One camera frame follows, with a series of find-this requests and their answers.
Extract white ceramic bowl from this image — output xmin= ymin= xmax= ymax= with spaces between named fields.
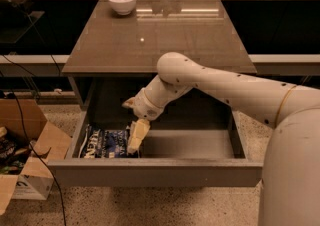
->
xmin=108 ymin=0 xmax=137 ymax=15

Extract open grey top drawer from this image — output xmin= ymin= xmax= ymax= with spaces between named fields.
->
xmin=47 ymin=79 xmax=264 ymax=189

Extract snack bags in box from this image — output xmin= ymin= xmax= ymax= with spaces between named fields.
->
xmin=0 ymin=127 xmax=30 ymax=175

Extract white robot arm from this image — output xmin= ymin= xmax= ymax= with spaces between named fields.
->
xmin=123 ymin=52 xmax=320 ymax=226

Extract black floor cable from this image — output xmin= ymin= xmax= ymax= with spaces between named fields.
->
xmin=0 ymin=54 xmax=68 ymax=226

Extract open cardboard box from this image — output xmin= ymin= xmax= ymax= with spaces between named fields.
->
xmin=0 ymin=99 xmax=71 ymax=215

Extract grey drawer cabinet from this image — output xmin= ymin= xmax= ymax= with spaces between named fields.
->
xmin=63 ymin=0 xmax=256 ymax=107

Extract blue chip bag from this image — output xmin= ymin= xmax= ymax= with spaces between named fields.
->
xmin=78 ymin=125 xmax=139 ymax=159

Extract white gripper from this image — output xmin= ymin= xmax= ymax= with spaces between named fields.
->
xmin=122 ymin=88 xmax=163 ymax=154

